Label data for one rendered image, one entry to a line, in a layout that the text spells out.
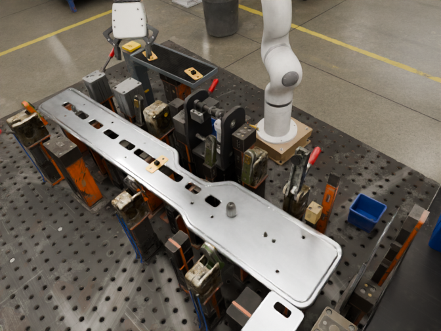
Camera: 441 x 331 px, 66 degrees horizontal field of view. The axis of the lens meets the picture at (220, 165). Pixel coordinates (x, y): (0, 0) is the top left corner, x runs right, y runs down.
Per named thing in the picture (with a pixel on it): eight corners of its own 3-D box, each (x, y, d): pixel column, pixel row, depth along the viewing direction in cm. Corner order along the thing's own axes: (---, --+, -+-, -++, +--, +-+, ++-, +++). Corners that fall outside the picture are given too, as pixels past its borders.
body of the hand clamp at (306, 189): (276, 248, 127) (283, 190, 101) (287, 236, 131) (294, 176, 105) (290, 257, 124) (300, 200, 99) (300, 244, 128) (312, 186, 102)
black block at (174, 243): (172, 287, 120) (154, 247, 99) (192, 265, 125) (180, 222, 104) (188, 302, 116) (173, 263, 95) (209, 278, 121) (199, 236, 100)
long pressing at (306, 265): (29, 111, 149) (28, 108, 148) (73, 87, 160) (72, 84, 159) (304, 316, 83) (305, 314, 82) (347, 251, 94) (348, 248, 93)
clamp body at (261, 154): (237, 221, 137) (233, 157, 109) (254, 203, 142) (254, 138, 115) (256, 234, 132) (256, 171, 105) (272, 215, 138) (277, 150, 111)
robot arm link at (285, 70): (287, 87, 150) (291, 37, 132) (301, 114, 138) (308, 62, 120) (261, 92, 149) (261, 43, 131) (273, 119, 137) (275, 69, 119)
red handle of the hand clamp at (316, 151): (285, 189, 100) (312, 143, 100) (287, 190, 102) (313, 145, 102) (297, 196, 98) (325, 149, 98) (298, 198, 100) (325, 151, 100)
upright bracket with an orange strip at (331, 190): (306, 263, 123) (329, 172, 86) (308, 260, 123) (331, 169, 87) (313, 267, 121) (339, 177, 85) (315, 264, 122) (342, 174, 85)
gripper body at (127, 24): (146, 0, 104) (150, 39, 107) (113, 2, 104) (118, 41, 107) (141, -5, 97) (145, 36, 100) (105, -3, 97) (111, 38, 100)
